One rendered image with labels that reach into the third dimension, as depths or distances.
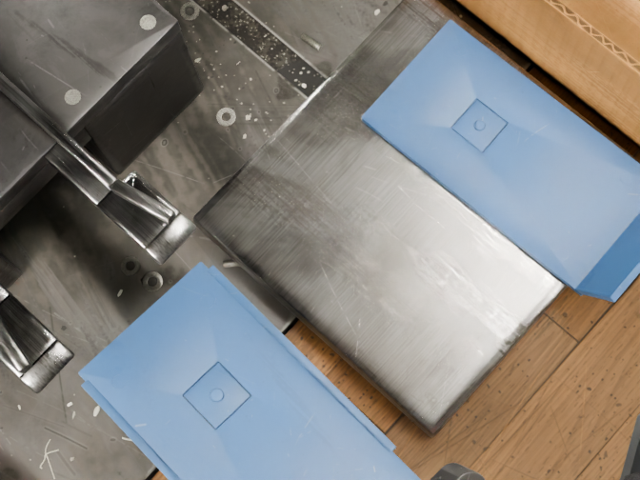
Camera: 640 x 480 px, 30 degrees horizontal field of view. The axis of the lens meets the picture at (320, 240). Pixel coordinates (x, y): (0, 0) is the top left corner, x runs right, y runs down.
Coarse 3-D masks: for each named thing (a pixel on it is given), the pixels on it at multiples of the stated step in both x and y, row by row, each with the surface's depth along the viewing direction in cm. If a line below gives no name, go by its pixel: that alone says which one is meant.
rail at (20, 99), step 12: (0, 72) 54; (0, 84) 54; (12, 84) 54; (12, 96) 54; (24, 96) 54; (24, 108) 54; (36, 108) 54; (36, 120) 54; (48, 120) 54; (48, 132) 54; (60, 132) 54; (60, 144) 54; (72, 144) 53; (84, 156) 53; (96, 168) 53; (108, 180) 53
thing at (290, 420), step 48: (192, 288) 51; (144, 336) 50; (192, 336) 50; (240, 336) 50; (96, 384) 50; (144, 384) 50; (192, 384) 50; (240, 384) 50; (288, 384) 50; (144, 432) 49; (192, 432) 49; (240, 432) 49; (288, 432) 49; (336, 432) 49
